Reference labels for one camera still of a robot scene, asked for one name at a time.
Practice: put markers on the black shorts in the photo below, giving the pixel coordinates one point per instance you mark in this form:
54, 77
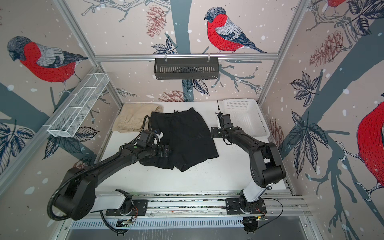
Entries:
188, 137

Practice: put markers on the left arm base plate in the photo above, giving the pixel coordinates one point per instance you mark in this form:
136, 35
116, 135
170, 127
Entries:
133, 208

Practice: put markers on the beige drawstring shorts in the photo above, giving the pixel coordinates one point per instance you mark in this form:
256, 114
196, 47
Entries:
131, 117

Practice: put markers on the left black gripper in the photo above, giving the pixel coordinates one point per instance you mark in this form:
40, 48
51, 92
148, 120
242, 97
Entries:
161, 152

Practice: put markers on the white plastic laundry basket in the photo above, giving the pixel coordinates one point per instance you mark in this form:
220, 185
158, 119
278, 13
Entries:
246, 114

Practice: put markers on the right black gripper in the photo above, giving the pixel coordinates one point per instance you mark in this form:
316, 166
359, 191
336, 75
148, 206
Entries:
215, 131

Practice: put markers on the black hanging wire basket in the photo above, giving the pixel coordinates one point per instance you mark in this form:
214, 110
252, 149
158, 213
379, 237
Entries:
186, 69

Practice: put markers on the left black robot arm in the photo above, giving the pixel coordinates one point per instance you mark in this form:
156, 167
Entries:
77, 196

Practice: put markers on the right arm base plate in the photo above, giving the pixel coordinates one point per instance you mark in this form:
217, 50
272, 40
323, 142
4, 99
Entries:
241, 206

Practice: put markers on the horizontal aluminium frame bar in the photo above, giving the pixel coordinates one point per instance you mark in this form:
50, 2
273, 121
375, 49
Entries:
148, 58

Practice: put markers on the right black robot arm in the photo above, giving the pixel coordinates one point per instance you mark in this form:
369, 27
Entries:
266, 164

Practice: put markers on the aluminium mounting rail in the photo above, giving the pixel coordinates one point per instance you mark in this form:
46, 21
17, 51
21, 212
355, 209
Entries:
204, 204

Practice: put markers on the white wire mesh shelf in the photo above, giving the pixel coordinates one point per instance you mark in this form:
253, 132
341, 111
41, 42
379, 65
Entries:
71, 118

